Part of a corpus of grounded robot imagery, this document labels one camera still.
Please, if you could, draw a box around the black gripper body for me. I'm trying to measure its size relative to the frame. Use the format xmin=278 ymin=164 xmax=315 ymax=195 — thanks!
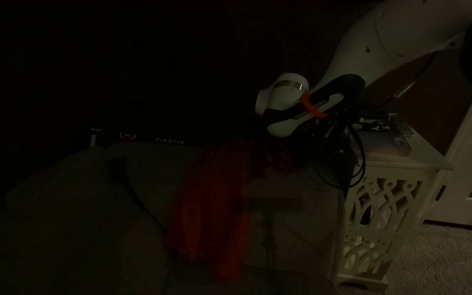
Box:
xmin=317 ymin=107 xmax=371 ymax=146

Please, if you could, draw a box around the orange blanket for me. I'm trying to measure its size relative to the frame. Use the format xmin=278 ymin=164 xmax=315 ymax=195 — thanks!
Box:
xmin=165 ymin=138 xmax=296 ymax=284

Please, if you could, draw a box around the white lattice cabinet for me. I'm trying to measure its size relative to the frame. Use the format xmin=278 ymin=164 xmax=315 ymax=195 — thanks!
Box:
xmin=333 ymin=117 xmax=456 ymax=295

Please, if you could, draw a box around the black cable bundle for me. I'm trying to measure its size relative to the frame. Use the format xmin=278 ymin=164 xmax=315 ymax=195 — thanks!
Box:
xmin=301 ymin=117 xmax=370 ymax=191

